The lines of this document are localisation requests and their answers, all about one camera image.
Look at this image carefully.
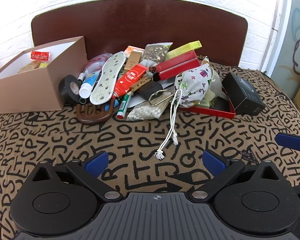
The yellow green box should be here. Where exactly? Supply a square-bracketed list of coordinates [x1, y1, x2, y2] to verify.
[165, 40, 203, 60]

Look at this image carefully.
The nut snack packet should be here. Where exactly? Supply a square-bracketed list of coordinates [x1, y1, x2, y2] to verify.
[140, 42, 173, 62]

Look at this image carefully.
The cotton swab bag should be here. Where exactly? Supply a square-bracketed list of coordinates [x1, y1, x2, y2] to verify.
[126, 97, 172, 122]

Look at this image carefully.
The red snack packet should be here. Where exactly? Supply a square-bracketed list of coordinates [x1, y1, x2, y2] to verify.
[30, 50, 51, 62]

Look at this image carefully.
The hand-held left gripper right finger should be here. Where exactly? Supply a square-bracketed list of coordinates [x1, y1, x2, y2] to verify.
[189, 149, 283, 202]

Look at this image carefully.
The black tape roll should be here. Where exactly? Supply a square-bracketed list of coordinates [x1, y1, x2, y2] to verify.
[59, 75, 82, 104]

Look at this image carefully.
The wooden clothespin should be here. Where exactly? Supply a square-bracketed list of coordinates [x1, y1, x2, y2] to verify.
[130, 76, 153, 90]

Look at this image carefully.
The long red box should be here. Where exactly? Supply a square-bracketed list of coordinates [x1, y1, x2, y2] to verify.
[155, 51, 200, 80]

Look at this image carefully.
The black leather case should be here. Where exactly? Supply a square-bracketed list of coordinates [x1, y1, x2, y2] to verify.
[137, 81, 163, 100]

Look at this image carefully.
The letter printed blanket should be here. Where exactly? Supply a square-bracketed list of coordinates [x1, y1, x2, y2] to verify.
[0, 60, 300, 240]

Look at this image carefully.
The red box lid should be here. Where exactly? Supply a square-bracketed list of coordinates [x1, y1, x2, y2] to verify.
[177, 87, 237, 119]

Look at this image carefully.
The biscuit packet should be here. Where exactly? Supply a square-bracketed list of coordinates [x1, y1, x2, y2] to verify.
[17, 60, 42, 73]

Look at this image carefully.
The blue tube white cap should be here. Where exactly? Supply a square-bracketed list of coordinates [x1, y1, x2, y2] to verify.
[79, 70, 102, 98]

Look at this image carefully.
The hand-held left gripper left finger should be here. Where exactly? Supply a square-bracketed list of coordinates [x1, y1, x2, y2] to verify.
[30, 151, 123, 202]

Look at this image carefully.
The floral drawstring bag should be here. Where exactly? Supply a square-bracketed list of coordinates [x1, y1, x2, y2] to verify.
[154, 64, 213, 160]

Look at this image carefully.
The black box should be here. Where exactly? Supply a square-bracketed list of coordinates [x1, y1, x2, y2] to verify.
[221, 72, 266, 116]

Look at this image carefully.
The gold box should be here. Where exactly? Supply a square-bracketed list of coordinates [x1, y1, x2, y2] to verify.
[126, 51, 143, 71]

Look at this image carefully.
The white plastic funnel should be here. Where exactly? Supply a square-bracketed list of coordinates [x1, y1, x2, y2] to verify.
[205, 69, 230, 103]

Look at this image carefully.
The red green marker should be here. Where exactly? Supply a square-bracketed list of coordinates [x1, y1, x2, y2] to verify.
[116, 91, 133, 120]

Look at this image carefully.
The orange box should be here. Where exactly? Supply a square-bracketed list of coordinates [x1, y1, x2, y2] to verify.
[124, 45, 145, 55]

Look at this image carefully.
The brown cardboard container box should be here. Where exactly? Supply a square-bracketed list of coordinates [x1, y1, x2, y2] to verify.
[0, 36, 88, 115]

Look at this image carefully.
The floral shoe insole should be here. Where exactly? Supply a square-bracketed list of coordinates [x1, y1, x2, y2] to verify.
[90, 51, 126, 105]

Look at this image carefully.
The metal clip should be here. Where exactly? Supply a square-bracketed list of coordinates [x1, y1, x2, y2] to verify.
[149, 90, 174, 107]

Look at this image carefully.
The brown wooden comb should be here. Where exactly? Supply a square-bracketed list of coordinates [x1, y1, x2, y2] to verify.
[76, 99, 115, 125]

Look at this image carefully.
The brown wooden headboard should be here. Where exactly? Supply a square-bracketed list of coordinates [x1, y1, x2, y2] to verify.
[31, 0, 249, 67]

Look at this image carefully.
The clear pink plastic bag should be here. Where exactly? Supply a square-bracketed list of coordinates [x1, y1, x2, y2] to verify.
[84, 53, 113, 77]

